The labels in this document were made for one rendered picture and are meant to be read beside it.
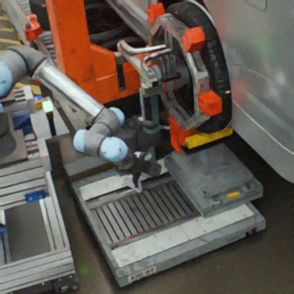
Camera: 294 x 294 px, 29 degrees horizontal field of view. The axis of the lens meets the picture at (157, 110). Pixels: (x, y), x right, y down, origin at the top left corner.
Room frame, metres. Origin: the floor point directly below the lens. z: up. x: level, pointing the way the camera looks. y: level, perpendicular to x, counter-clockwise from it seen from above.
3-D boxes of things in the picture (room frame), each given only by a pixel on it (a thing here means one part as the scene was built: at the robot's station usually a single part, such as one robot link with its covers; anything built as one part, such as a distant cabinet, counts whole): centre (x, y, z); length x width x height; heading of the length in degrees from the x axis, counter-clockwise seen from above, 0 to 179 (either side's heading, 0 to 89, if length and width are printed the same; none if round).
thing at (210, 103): (2.14, -0.24, 0.85); 0.09 x 0.08 x 0.07; 21
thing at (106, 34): (3.91, 0.40, 0.39); 0.66 x 0.66 x 0.24
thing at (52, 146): (2.78, 0.66, 0.21); 0.10 x 0.10 x 0.42; 21
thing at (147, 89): (2.20, 0.01, 0.93); 0.09 x 0.05 x 0.05; 111
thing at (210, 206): (2.49, -0.27, 0.13); 0.50 x 0.36 x 0.10; 21
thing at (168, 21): (2.43, -0.12, 0.85); 0.54 x 0.07 x 0.54; 21
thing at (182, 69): (2.40, -0.05, 0.85); 0.21 x 0.14 x 0.14; 111
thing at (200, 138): (2.35, -0.25, 0.51); 0.29 x 0.06 x 0.06; 111
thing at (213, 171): (2.49, -0.27, 0.32); 0.40 x 0.30 x 0.28; 21
